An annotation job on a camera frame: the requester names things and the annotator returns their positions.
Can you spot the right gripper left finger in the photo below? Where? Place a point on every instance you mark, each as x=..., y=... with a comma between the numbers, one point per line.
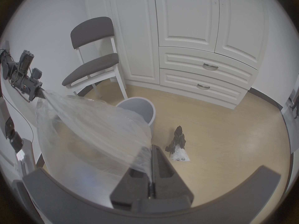
x=130, y=188

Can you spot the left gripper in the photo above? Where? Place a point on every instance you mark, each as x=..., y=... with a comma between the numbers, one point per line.
x=29, y=87

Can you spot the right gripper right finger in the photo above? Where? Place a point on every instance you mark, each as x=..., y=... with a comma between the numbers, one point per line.
x=168, y=185

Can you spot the black plastic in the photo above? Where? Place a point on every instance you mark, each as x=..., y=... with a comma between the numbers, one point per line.
x=177, y=139

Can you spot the clear plastic bag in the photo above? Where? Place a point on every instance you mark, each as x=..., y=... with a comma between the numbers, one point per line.
x=93, y=129

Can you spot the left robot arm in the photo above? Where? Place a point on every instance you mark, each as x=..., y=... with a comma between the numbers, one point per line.
x=25, y=61

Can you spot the white trash bin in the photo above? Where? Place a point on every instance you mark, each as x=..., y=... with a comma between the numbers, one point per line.
x=142, y=108

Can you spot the clear printed wrapper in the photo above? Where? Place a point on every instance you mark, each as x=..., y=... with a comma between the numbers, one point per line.
x=181, y=155

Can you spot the white chair with grey cushions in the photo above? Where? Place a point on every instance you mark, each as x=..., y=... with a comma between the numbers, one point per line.
x=93, y=65

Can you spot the white wardrobe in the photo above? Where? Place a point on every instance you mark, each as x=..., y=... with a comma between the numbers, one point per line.
x=186, y=20

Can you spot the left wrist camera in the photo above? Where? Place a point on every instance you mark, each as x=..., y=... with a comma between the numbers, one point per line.
x=37, y=73

